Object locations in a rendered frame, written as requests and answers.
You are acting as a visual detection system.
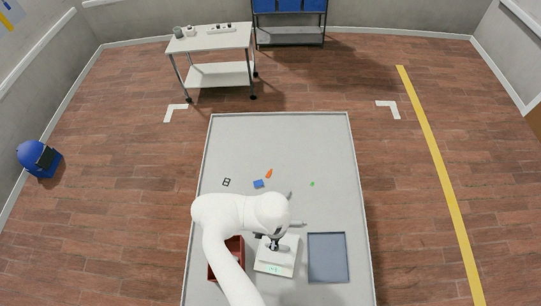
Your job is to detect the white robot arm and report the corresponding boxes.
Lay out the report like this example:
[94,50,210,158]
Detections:
[191,192,292,306]

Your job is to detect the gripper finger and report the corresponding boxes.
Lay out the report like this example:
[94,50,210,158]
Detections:
[269,240,279,252]

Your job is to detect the white digital scale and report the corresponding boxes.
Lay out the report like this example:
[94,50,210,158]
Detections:
[254,233,300,278]

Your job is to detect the blue rectangular block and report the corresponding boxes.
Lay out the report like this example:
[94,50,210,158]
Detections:
[253,179,263,188]

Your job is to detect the red open box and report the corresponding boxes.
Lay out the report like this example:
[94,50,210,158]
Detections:
[207,235,245,282]

